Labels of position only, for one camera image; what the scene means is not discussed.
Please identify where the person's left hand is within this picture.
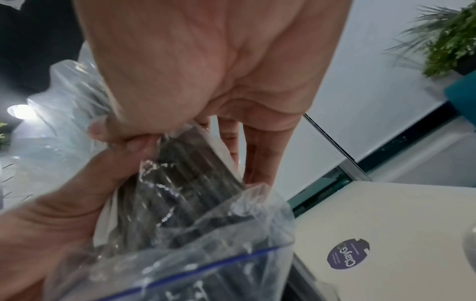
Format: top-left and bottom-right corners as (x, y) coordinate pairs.
(0, 133), (159, 301)

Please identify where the person's right hand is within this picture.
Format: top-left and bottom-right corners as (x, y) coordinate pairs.
(72, 0), (353, 186)

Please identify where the clear plastic zip bag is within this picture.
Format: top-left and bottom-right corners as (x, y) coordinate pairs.
(9, 57), (297, 301)

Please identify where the round white lamp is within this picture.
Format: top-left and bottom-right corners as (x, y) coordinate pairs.
(6, 104), (35, 120)

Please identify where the bundle of black rods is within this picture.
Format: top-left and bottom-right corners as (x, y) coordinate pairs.
(112, 123), (268, 301)

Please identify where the black fabric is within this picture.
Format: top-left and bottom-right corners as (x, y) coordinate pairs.
(0, 0), (87, 94)

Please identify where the green leafy plant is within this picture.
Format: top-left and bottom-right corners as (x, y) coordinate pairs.
(386, 4), (476, 79)

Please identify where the round purple sticker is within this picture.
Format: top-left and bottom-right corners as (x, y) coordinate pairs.
(326, 239), (371, 270)

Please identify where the teal planter box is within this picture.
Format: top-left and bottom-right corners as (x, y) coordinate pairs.
(443, 72), (476, 131)

